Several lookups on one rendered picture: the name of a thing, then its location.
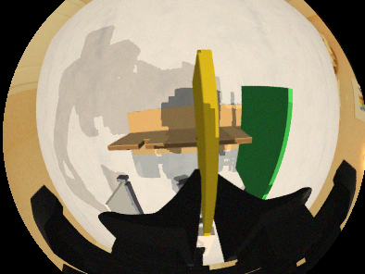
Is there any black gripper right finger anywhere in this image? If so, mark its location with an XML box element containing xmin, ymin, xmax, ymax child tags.
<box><xmin>213</xmin><ymin>174</ymin><xmax>312</xmax><ymax>263</ymax></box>

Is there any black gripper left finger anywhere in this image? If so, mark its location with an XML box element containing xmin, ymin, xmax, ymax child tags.
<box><xmin>98</xmin><ymin>169</ymin><xmax>202</xmax><ymax>267</ymax></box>

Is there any green notched board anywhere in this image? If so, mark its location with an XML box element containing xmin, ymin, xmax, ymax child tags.
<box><xmin>235</xmin><ymin>85</ymin><xmax>294</xmax><ymax>200</ymax></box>

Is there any olive slotted board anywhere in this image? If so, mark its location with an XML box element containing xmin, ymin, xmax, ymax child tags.
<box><xmin>193</xmin><ymin>49</ymin><xmax>220</xmax><ymax>237</ymax></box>

